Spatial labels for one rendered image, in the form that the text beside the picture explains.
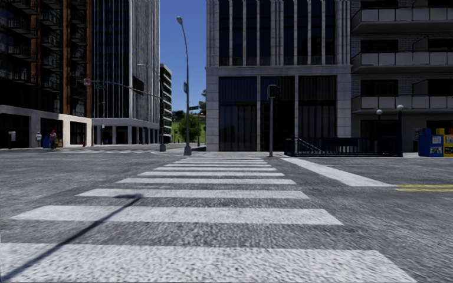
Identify blue booth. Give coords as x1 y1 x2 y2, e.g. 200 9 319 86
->
417 127 445 158

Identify red brick building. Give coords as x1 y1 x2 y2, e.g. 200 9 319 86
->
0 0 93 150

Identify dark stairway railing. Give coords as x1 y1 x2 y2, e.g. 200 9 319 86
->
284 104 405 158

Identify trees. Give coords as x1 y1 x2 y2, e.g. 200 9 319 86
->
172 89 207 144

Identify grey street lamp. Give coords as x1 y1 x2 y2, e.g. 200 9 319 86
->
176 15 193 157

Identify yellow booth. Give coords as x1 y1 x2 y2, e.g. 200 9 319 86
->
435 127 453 158

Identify pale concrete building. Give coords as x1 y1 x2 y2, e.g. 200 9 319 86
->
159 63 173 144

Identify pale stone building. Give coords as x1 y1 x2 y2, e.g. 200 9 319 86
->
205 0 353 153

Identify glass tower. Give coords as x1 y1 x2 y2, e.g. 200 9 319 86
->
91 0 161 146

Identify traffic light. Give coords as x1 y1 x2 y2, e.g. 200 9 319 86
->
83 75 168 153
267 84 278 158

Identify grey balcony building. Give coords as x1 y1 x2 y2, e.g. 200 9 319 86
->
350 0 453 153

